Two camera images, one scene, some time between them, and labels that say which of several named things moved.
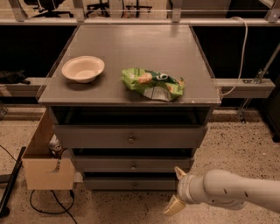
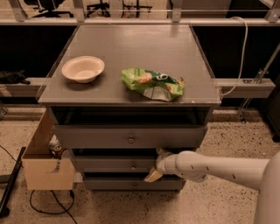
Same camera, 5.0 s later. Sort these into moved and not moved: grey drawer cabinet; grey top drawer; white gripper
Moved: white gripper
Not moved: grey top drawer; grey drawer cabinet
